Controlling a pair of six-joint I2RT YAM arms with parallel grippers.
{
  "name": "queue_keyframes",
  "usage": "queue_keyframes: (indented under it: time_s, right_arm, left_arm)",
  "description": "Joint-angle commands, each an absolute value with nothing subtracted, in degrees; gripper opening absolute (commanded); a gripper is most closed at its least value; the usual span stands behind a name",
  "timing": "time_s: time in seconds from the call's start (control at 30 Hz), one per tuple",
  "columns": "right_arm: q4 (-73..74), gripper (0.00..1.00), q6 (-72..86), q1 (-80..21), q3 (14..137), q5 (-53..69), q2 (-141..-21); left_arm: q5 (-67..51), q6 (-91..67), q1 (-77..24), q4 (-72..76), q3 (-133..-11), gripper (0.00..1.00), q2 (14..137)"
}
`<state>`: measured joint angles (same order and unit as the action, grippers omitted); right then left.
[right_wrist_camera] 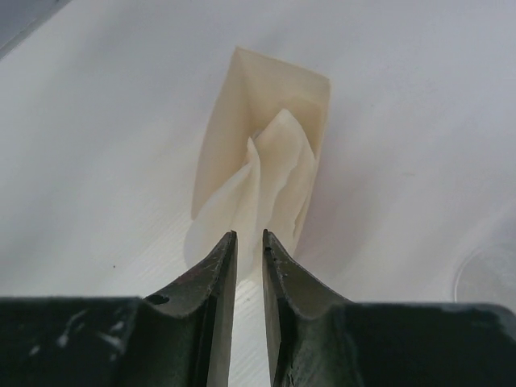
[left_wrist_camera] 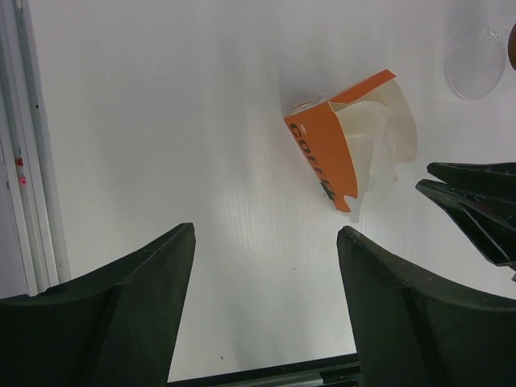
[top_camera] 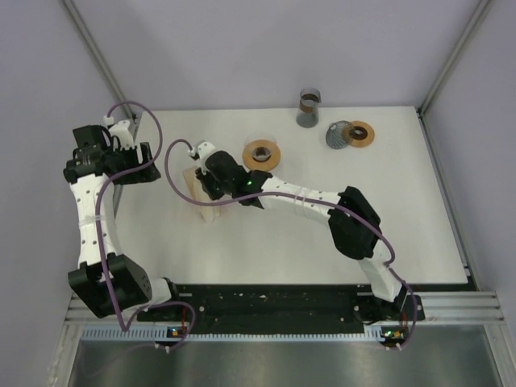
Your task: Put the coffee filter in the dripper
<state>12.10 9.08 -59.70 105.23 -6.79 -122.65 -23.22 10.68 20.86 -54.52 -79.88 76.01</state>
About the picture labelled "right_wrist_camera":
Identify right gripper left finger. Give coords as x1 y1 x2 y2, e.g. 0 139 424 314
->
1 231 237 386

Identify cream filter holder box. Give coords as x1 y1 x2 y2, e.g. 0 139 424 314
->
191 48 331 235

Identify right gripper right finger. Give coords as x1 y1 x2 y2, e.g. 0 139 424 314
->
262 231 515 386

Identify clear glass cup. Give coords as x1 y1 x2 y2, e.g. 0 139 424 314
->
453 242 515 310

